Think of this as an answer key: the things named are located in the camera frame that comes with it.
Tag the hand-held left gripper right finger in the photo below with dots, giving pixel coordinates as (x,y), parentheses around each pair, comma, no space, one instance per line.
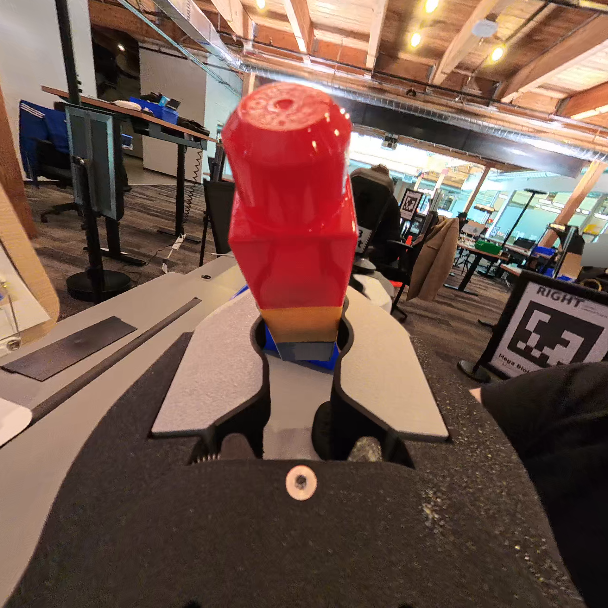
(394,380)

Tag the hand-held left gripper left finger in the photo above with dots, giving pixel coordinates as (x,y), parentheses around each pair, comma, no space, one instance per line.
(209,380)

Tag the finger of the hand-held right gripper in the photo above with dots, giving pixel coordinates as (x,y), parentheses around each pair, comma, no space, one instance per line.
(375,292)

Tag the blue plastic bin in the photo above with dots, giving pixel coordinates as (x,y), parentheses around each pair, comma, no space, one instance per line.
(154,111)
(544,251)
(327,365)

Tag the red mega block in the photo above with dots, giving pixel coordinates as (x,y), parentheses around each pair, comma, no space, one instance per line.
(289,213)

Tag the black office chair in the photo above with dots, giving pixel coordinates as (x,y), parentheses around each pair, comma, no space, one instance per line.
(403,266)

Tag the small framed marker sign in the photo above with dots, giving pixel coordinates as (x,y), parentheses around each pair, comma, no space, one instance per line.
(411,204)

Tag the black round-base floor stand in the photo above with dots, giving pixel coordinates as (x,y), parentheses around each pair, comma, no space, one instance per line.
(475,370)

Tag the black mesh armrest pad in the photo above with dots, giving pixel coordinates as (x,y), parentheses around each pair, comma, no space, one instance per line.
(322,427)

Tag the wooden work table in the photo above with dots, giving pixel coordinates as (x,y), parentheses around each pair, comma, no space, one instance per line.
(479,254)

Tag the green plastic bin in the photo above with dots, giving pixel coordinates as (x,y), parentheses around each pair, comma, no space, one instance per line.
(488,247)

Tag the white power adapter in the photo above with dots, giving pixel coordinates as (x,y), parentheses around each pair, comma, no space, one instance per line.
(176,242)

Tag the black flat plate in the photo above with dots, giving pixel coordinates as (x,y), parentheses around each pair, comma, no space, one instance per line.
(71,346)

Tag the black display panel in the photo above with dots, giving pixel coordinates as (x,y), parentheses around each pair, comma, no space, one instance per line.
(218,213)

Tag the black floor lamp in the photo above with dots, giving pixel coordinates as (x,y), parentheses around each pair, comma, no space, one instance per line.
(522,218)

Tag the wooden board with instruction sheet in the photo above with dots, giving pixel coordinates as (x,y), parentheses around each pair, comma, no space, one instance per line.
(38,294)

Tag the wooden standing desk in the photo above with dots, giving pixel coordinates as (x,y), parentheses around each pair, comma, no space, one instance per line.
(161,133)

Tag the framed panel on pole stand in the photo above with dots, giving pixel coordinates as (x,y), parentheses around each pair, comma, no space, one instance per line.
(92,161)

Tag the blue jacket on chair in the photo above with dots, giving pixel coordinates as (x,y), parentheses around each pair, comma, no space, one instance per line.
(47,128)

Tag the grey desk rail strip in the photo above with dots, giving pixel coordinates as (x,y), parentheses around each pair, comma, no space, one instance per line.
(118,356)

